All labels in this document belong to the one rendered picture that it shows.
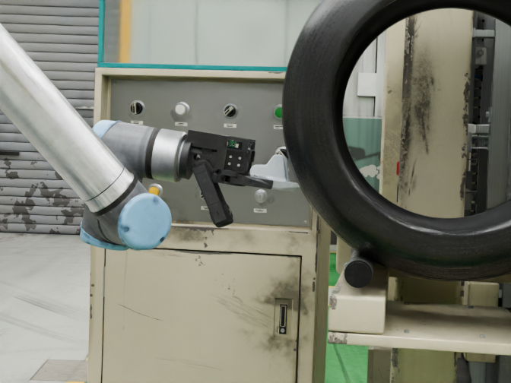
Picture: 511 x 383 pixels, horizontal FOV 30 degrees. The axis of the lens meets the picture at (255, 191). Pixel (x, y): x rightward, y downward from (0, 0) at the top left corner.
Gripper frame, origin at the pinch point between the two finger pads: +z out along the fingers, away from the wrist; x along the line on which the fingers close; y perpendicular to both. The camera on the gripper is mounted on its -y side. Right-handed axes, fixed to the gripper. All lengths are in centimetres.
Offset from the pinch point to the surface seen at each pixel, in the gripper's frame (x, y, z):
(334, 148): -11.9, 8.1, 6.3
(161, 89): 62, 15, -43
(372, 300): -11.0, -14.7, 16.2
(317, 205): -8.1, -1.5, 4.9
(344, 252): 23.5, -12.0, 9.1
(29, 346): 306, -122, -157
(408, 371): 26.1, -33.3, 25.2
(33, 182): 842, -91, -377
